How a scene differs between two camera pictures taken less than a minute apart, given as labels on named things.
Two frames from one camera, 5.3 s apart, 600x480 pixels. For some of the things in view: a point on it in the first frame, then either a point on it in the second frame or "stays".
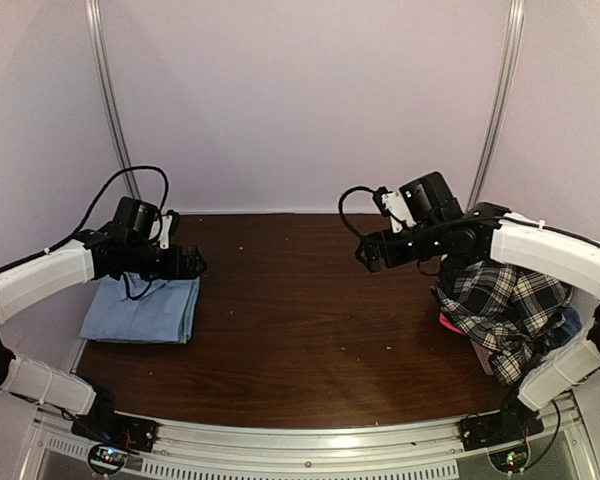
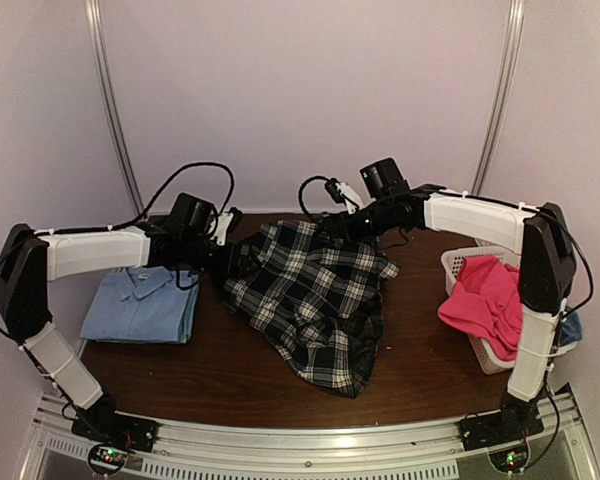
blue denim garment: [566, 330] stays
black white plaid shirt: [508, 313] to [318, 301]
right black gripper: [393, 258] to [337, 230]
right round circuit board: [511, 460] stays
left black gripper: [174, 271] to [226, 266]
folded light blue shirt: [164, 313] stays
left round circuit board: [107, 459] stays
